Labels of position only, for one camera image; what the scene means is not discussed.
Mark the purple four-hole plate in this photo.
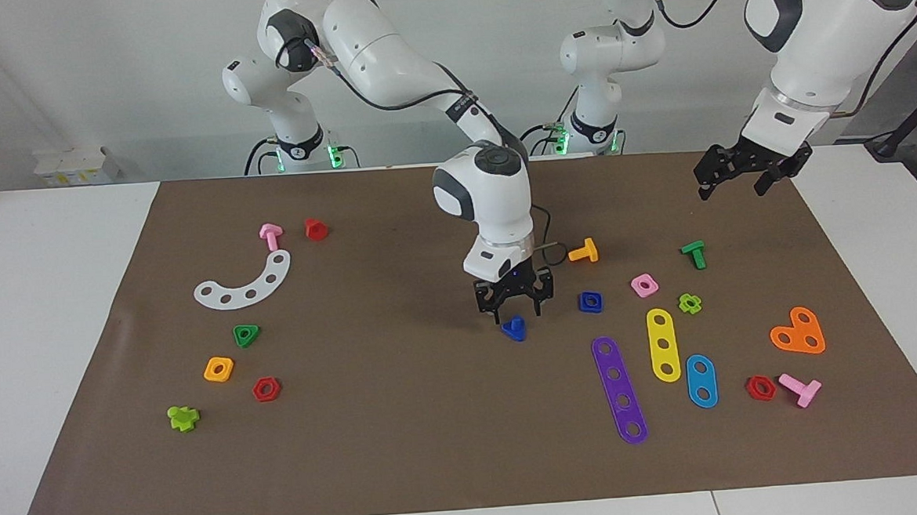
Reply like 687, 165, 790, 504
591, 334, 650, 448

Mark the brown table mat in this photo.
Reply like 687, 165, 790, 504
0, 140, 917, 515

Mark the yellow three-hole plate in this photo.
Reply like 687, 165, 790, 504
646, 307, 683, 384

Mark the orange heart-shaped plate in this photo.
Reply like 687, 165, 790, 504
768, 305, 827, 357

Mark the black stand pole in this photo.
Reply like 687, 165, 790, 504
861, 77, 917, 162

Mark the blue two-hole plate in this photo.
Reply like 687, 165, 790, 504
685, 353, 720, 410

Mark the white curved five-hole plate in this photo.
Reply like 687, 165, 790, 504
191, 248, 295, 312

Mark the orange square nut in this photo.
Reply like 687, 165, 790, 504
202, 356, 236, 384

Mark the lime green cross bolt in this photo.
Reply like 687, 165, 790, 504
166, 404, 201, 434

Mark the white box with yellow labels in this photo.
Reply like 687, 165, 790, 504
33, 146, 121, 189

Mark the black base cable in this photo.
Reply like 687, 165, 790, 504
242, 136, 278, 177
508, 121, 571, 160

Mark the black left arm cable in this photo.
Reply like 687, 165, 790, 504
645, 0, 917, 126

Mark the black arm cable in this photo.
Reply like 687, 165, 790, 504
302, 24, 574, 281
645, 0, 917, 126

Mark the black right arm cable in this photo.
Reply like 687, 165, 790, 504
302, 24, 574, 281

